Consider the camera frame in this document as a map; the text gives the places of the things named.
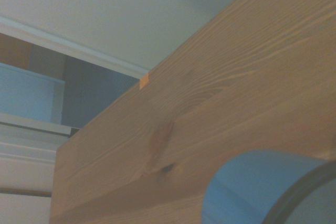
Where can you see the blue mug with dark rim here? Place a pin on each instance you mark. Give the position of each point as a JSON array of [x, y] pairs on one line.
[[249, 182]]

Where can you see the white cabinet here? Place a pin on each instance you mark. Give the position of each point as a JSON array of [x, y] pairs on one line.
[[26, 155]]

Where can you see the pale blue panel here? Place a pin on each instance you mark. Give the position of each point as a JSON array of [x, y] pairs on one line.
[[26, 93]]

